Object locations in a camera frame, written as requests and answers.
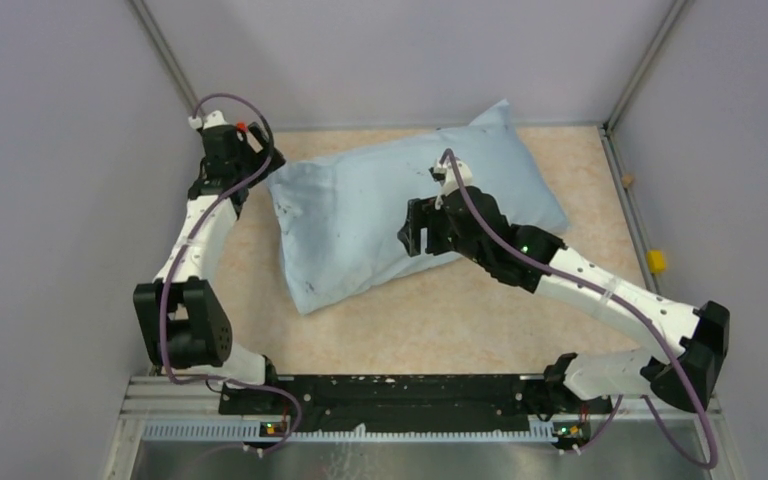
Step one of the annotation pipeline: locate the light blue pillowcase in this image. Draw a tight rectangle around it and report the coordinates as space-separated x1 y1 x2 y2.
267 100 569 315

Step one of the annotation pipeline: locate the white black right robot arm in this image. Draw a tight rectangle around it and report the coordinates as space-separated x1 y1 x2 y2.
397 186 730 412

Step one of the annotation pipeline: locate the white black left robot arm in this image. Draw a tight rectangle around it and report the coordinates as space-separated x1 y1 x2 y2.
133 120 285 414

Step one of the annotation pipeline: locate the yellow toy block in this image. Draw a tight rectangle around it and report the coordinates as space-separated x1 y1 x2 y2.
645 249 668 275

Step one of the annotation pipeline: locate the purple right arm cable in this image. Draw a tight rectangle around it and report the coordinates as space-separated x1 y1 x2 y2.
438 148 720 472

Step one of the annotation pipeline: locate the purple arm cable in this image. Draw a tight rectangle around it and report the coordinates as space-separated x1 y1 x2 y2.
158 92 304 458
438 148 720 472

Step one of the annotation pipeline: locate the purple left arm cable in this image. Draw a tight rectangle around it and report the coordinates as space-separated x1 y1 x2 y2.
158 92 304 458

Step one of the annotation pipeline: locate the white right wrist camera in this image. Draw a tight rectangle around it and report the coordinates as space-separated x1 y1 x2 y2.
429 158 473 197

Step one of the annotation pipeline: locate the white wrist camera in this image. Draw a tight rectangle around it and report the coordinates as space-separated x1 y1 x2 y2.
188 110 229 132
429 158 473 197

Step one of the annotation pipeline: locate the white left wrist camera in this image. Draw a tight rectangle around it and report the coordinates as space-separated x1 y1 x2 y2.
188 110 229 132

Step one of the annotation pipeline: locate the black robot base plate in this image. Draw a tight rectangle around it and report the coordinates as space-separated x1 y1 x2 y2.
218 374 613 435

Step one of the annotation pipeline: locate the aluminium front frame rail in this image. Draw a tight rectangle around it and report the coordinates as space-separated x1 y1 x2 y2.
103 374 746 479

